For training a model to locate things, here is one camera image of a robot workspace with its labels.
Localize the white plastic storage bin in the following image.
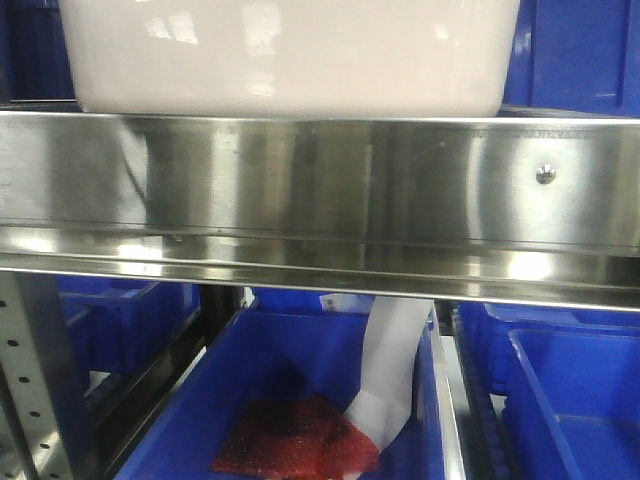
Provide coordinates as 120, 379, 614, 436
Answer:
59, 1, 519, 119

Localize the blue centre lower bin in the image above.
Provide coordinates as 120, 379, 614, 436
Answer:
115, 305, 447, 480

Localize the blue bin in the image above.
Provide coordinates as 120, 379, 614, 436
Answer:
503, 1, 639, 117
115, 305, 447, 480
56, 275, 200, 375
1, 1, 75, 100
458, 302, 639, 396
503, 329, 639, 479

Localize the blue rear lower bin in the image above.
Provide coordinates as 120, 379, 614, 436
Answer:
458, 302, 639, 396

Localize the blue left lower bin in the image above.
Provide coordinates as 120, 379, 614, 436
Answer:
56, 275, 200, 375

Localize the blue right lower bin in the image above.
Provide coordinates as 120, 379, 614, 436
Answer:
503, 329, 639, 479

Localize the blue upper right bin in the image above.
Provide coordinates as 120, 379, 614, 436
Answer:
503, 1, 639, 117

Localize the blue upper left bin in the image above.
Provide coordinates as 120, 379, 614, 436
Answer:
1, 1, 75, 100

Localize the perforated metal shelf upright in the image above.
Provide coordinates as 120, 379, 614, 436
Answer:
1, 272, 102, 479

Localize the white paper sheet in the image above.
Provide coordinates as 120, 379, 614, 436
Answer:
345, 296, 434, 451

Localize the stainless steel shelf rail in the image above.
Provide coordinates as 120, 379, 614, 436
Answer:
1, 111, 639, 310

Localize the shelf rail screw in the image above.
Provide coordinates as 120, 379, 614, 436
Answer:
535, 164, 556, 185

